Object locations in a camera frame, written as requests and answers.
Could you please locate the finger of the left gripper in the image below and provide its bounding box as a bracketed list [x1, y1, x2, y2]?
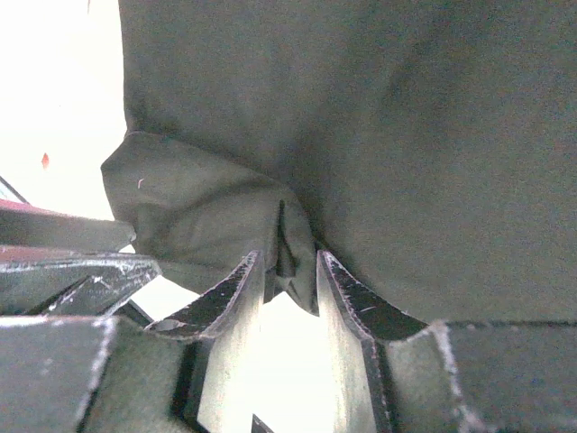
[1, 245, 161, 316]

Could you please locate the black t shirt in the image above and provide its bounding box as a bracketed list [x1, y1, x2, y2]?
[0, 0, 577, 324]

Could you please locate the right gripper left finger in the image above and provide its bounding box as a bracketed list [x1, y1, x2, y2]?
[1, 251, 264, 432]

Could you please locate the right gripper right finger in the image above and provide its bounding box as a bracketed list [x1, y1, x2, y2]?
[316, 251, 576, 432]

